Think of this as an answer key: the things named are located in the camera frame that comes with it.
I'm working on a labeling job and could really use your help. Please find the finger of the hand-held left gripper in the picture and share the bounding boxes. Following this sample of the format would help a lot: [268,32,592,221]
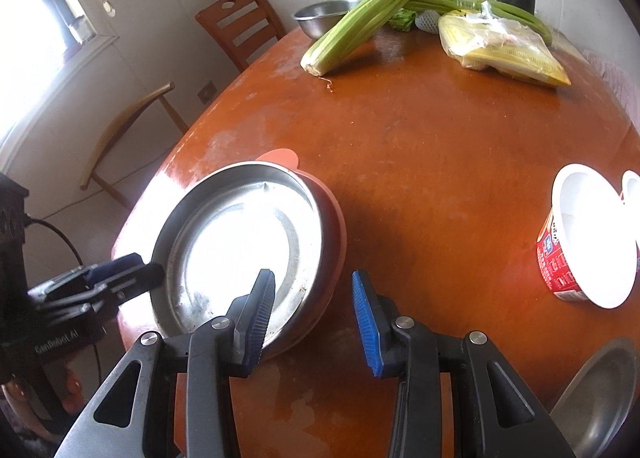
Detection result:
[42,262,166,316]
[27,253,146,300]

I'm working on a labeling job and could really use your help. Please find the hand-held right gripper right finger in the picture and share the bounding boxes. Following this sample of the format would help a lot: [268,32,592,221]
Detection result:
[351,270,578,458]

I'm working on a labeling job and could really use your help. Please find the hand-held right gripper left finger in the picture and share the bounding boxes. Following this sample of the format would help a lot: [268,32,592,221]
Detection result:
[52,268,277,458]

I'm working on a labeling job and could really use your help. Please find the round steel plate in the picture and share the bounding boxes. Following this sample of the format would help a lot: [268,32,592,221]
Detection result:
[150,161,326,361]

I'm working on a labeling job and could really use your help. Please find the orange plastic plate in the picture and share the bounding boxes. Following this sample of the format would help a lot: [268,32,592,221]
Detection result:
[257,148,347,339]

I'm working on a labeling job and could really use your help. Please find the large steel bowl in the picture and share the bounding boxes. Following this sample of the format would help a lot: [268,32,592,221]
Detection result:
[550,337,633,458]

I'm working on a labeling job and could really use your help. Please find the red paper bowl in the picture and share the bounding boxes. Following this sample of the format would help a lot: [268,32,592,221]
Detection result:
[536,164,640,310]
[620,170,640,219]

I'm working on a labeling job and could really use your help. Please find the dark wooden cabinet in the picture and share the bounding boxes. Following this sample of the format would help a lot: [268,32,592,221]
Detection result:
[0,172,31,299]

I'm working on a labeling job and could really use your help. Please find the light wooden armchair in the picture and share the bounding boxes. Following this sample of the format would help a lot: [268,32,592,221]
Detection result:
[80,82,188,211]

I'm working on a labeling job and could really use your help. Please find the window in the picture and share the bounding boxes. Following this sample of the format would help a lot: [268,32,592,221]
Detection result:
[0,0,118,139]

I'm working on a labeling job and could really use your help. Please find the brown slatted wooden chair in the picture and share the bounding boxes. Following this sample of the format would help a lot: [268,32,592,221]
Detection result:
[195,0,287,73]

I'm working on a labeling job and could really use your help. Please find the thick celery bunch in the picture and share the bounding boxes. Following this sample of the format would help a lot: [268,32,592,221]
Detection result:
[301,0,451,76]

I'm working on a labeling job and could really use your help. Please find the bag of yellow corn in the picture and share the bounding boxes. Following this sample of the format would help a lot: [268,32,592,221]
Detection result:
[438,0,572,88]

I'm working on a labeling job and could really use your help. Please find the small steel bowl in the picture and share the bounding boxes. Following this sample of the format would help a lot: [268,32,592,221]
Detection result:
[292,0,373,39]

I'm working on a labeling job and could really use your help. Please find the white foam fruit net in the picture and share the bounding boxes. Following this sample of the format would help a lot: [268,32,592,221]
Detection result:
[415,8,443,31]

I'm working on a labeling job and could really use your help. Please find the long green celery stalks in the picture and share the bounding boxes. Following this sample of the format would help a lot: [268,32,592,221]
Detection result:
[390,0,553,46]

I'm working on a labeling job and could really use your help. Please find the pink garment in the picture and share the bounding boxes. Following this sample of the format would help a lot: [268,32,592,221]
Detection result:
[582,50,631,104]

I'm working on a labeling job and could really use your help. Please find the black cable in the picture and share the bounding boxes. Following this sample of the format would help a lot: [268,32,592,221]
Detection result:
[25,218,83,269]

